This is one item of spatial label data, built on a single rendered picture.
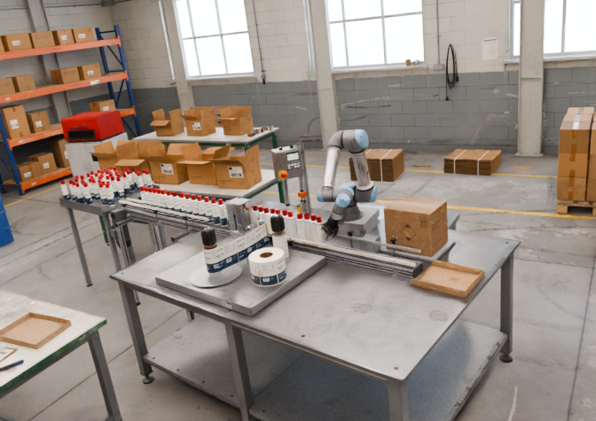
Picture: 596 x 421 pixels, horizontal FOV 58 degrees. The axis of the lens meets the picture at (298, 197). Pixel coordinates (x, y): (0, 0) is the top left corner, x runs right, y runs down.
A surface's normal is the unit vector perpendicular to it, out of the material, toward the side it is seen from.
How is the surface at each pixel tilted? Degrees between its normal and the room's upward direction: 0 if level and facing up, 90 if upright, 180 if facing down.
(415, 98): 90
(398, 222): 90
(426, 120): 90
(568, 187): 90
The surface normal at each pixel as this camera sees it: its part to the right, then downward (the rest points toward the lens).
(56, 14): 0.85, 0.07
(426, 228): -0.61, 0.32
